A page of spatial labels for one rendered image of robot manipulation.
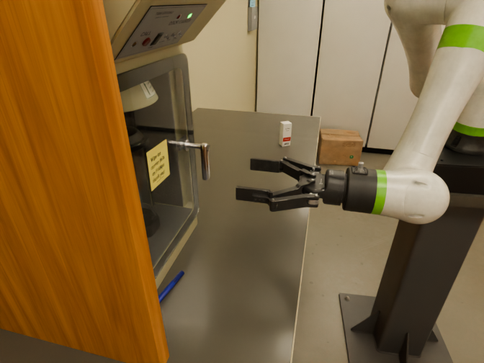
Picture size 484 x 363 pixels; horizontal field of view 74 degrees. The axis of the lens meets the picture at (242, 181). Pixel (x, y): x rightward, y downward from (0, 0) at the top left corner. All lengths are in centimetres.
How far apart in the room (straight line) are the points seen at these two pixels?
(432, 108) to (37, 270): 80
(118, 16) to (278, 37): 314
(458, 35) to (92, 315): 87
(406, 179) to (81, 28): 58
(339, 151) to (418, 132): 257
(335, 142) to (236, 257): 263
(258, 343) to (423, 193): 41
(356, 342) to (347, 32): 266
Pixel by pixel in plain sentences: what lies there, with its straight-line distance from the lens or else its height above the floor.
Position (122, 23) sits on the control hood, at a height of 146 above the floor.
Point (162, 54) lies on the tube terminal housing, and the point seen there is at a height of 140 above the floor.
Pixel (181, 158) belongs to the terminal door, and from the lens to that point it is 71.
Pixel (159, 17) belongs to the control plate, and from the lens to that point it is 47.
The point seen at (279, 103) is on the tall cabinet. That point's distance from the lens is 362.
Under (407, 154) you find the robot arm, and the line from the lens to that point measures 81.
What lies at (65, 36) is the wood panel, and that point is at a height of 146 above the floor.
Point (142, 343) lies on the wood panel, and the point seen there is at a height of 101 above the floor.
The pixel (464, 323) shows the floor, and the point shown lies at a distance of 218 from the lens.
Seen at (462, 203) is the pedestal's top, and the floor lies 91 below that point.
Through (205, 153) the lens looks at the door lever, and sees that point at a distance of 71.
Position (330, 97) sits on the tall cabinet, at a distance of 357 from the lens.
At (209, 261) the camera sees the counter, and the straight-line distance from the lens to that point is 79.
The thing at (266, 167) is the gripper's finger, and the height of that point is 114.
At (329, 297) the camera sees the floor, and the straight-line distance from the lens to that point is 201.
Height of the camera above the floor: 148
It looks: 30 degrees down
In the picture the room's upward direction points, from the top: straight up
